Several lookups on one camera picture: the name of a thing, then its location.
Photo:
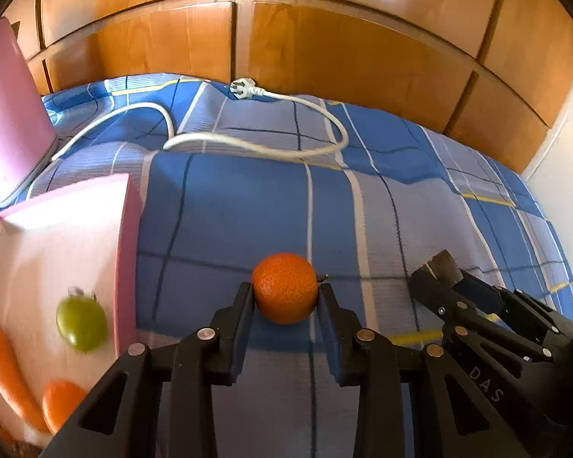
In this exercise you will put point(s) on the pink electric kettle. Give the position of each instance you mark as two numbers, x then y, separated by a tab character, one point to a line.
9	105

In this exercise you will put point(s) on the blue plaid blanket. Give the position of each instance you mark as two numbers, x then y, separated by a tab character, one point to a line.
267	200

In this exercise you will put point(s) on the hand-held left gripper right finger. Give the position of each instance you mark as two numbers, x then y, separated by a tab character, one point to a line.
330	338

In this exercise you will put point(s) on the green tomato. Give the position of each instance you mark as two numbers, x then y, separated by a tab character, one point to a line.
82	324

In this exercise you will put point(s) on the pink tray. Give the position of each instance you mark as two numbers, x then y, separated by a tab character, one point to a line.
52	248

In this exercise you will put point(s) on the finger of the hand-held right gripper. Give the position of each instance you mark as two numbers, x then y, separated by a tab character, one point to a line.
477	291
427	288

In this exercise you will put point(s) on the carrot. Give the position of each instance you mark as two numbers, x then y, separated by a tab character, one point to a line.
5	367

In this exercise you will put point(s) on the wooden wardrobe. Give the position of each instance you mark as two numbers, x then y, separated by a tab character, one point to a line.
363	57

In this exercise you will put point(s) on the orange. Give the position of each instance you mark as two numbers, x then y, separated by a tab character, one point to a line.
59	403
285	288

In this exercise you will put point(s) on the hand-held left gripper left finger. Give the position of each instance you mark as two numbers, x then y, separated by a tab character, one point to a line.
242	327

